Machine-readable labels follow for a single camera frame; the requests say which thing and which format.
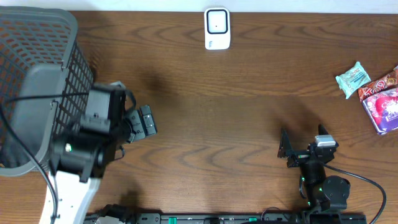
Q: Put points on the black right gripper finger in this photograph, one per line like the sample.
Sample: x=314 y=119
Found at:
x=285 y=147
x=322 y=130

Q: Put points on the orange red snack bar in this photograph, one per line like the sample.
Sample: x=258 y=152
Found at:
x=384 y=83

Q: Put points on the teal wet wipes packet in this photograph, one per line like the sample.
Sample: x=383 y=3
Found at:
x=353 y=79

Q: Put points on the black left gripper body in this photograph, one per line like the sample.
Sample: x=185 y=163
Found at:
x=137 y=121

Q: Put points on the purple red snack packet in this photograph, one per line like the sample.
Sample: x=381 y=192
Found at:
x=382 y=110

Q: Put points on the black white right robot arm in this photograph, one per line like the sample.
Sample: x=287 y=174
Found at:
x=324 y=193

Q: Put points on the grey plastic basket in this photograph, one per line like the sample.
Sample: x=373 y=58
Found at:
x=44 y=75

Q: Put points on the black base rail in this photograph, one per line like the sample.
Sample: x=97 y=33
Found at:
x=118 y=214

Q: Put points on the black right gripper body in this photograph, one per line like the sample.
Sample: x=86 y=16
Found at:
x=301 y=156

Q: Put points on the white barcode scanner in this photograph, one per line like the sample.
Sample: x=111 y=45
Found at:
x=217 y=28

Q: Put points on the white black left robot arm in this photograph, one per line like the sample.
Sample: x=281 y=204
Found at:
x=80 y=153

